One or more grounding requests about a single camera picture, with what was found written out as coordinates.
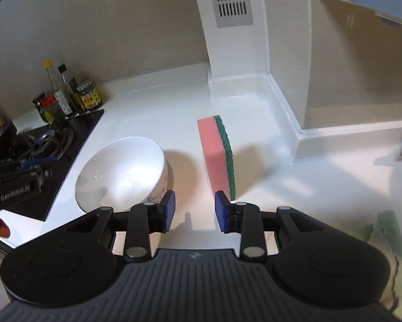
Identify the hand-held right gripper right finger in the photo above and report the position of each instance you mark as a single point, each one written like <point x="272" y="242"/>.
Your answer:
<point x="220" y="212"/>

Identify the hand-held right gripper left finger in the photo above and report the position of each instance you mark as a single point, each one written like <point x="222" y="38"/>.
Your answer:
<point x="169" y="209"/>

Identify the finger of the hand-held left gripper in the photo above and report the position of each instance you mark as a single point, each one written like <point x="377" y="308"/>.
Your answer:
<point x="30" y="165"/>

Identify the pink and green sponge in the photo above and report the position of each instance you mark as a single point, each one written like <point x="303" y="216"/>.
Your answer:
<point x="214" y="154"/>

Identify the white bowl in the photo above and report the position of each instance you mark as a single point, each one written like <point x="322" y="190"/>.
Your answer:
<point x="120" y="171"/>

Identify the metal burner grate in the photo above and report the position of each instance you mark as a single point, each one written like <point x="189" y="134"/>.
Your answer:
<point x="50" y="142"/>

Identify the dark lid green jar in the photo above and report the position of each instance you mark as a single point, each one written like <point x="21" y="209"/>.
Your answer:
<point x="40" y="109"/>

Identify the black glass gas stove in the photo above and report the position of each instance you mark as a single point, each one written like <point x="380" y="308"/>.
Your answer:
<point x="76" y="130"/>

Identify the red lid jar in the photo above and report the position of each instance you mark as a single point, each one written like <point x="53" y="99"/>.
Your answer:
<point x="53" y="107"/>

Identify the yellow cap clear bottle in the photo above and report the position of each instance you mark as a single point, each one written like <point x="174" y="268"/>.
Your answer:
<point x="58" y="94"/>

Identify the yellow label jar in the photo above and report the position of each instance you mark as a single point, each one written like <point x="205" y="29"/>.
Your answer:
<point x="90" y="99"/>

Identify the black cap oil bottle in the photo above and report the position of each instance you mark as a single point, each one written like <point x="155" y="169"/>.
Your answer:
<point x="70" y="84"/>

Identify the green cloth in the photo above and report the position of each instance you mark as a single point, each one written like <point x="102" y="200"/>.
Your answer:
<point x="388" y="241"/>

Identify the grey vent grille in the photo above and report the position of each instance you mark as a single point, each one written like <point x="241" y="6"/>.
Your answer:
<point x="230" y="0"/>

